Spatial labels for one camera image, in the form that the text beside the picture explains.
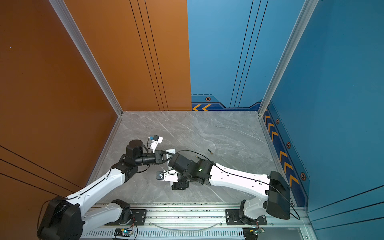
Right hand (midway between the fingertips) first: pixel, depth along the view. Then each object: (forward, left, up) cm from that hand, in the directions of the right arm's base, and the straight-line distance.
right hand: (171, 175), depth 71 cm
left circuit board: (-21, +24, -17) cm, 36 cm away
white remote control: (+11, 0, +5) cm, 12 cm away
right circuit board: (-21, -38, -17) cm, 47 cm away
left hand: (+9, -1, +4) cm, 9 cm away
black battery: (+22, -20, -15) cm, 33 cm away
